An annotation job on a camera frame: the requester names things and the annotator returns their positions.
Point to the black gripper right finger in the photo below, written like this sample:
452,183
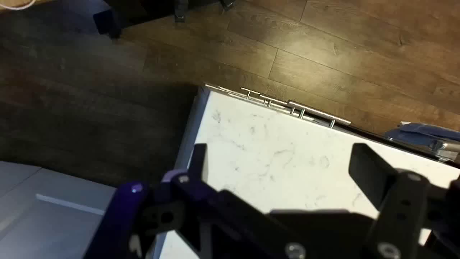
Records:
408,210

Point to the white bucket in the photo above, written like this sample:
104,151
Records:
15,6

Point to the stainless steel black stove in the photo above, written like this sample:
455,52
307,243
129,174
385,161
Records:
422,138

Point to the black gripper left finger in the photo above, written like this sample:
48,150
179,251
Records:
145,225

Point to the white kitchen cabinet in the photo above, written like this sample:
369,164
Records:
189,130

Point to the black floor stand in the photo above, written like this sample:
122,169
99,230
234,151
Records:
110,22

